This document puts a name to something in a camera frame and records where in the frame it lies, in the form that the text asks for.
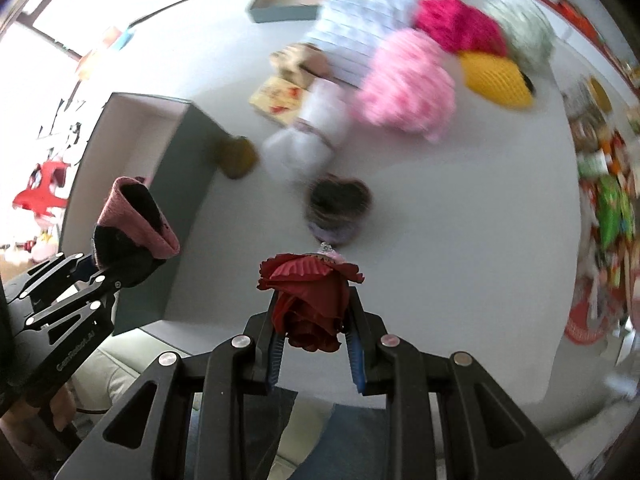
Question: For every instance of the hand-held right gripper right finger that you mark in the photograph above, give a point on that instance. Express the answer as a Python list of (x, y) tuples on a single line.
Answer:
[(355, 365)]

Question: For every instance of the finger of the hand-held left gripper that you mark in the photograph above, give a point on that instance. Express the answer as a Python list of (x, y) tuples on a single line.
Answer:
[(75, 302), (55, 275)]

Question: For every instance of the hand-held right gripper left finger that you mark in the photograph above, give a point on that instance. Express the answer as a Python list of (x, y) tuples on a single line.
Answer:
[(273, 365)]

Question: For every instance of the dark red fabric rose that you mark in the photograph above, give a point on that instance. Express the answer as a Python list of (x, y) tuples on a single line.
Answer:
[(310, 300)]

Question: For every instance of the pink and black knitted sock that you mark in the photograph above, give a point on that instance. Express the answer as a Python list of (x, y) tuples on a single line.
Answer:
[(130, 220)]

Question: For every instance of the large grey box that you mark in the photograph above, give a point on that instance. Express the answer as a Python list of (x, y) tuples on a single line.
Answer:
[(135, 160)]

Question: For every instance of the grey brown knitted hat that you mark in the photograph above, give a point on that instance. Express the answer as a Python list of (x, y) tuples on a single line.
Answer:
[(337, 210)]

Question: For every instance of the white cloth bundle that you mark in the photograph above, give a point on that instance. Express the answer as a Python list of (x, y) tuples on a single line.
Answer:
[(310, 135)]

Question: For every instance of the pink fluffy cloth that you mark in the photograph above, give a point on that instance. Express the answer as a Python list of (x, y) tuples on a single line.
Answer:
[(405, 85)]

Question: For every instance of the beige towel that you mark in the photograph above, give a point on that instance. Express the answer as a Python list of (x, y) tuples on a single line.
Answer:
[(295, 60)]

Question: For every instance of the person's left hand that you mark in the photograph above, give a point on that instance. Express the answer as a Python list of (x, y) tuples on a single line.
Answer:
[(62, 407)]

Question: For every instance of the cream sofa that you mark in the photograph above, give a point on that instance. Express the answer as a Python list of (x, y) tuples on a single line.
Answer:
[(125, 365)]

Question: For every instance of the person's leg in jeans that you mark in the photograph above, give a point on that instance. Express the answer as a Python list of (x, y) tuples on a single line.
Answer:
[(350, 440)]

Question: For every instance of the tissue packet with red print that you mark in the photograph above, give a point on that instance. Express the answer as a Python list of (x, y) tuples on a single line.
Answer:
[(275, 100)]

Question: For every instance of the yellow knitted pouch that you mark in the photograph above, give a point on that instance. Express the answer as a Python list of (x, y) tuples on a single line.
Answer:
[(492, 80)]

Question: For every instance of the light blue fluffy blanket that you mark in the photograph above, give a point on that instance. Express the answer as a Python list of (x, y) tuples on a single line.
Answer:
[(360, 30)]

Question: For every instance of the magenta fluffy yarn ball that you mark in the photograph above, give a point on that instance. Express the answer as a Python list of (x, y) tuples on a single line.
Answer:
[(460, 22)]

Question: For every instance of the pale green yarn ball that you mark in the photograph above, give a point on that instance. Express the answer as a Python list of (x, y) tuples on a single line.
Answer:
[(525, 35)]

